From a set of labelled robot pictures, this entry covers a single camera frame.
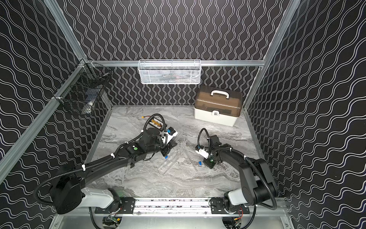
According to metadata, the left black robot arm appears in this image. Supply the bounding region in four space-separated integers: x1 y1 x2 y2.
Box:
33 114 177 215

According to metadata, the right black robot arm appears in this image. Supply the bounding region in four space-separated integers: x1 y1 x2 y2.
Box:
195 128 279 213

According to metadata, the brown lid white toolbox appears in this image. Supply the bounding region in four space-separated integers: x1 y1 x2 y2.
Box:
194 85 243 127

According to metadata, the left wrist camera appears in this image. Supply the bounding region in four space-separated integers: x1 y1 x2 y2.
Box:
162 127 178 145

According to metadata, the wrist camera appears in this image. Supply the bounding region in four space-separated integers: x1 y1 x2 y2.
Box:
195 145 209 159
162 127 178 145

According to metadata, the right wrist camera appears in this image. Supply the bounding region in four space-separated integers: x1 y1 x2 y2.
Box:
195 145 209 159

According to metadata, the black battery pack with cable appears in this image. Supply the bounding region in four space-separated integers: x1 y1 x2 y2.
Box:
143 114 167 131

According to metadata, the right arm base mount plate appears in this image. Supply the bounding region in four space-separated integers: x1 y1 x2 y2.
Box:
209 198 250 215

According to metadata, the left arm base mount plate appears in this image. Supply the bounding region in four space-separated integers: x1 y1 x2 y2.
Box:
94 198 136 214

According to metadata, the white mesh wall basket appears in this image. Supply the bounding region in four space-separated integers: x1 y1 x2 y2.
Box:
137 59 202 85

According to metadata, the aluminium front rail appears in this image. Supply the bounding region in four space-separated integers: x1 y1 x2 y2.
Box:
63 198 287 217

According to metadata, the black wire wall basket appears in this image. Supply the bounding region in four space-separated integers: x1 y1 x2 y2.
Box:
55 63 112 115

